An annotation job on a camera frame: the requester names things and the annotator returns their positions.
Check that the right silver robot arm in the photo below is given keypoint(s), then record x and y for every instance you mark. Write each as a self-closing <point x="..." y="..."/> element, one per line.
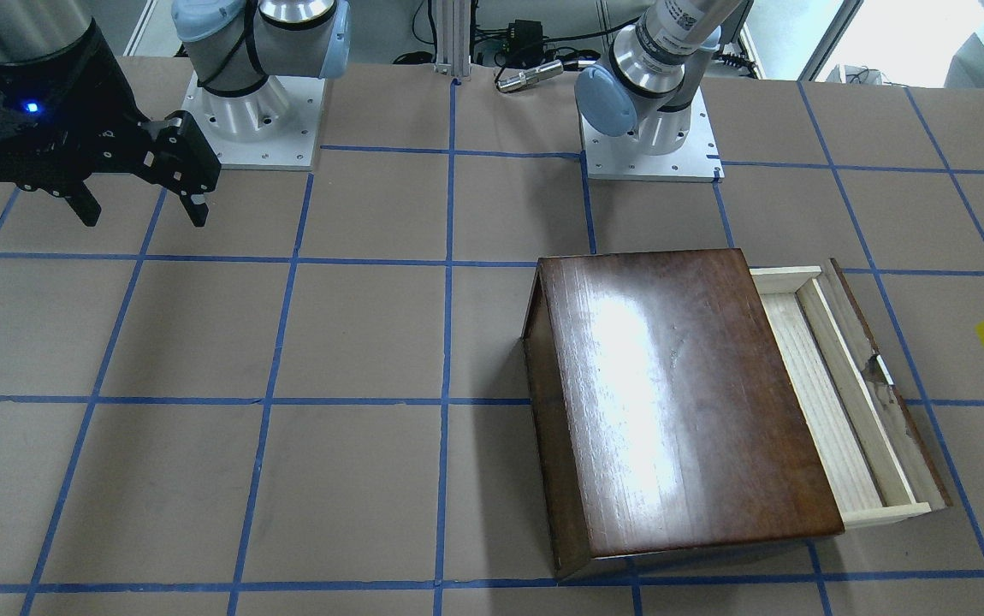
<point x="234" y="46"/>

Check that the aluminium frame post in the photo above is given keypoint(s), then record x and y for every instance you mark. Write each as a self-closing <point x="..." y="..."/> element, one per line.
<point x="452" y="34"/>

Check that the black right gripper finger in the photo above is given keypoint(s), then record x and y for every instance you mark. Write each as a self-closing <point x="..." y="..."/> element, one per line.
<point x="196" y="208"/>
<point x="82" y="202"/>

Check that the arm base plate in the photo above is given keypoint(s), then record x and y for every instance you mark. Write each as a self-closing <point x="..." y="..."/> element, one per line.
<point x="672" y="147"/>
<point x="275" y="128"/>

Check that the dark wooden drawer box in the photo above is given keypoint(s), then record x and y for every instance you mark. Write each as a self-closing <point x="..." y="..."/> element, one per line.
<point x="667" y="425"/>

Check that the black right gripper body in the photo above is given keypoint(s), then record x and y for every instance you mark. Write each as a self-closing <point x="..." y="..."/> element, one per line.
<point x="98" y="96"/>

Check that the wooden drawer with handle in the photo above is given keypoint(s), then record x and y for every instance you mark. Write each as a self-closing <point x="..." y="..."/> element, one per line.
<point x="875" y="459"/>

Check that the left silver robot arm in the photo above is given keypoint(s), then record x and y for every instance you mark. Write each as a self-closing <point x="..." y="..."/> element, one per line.
<point x="883" y="181"/>

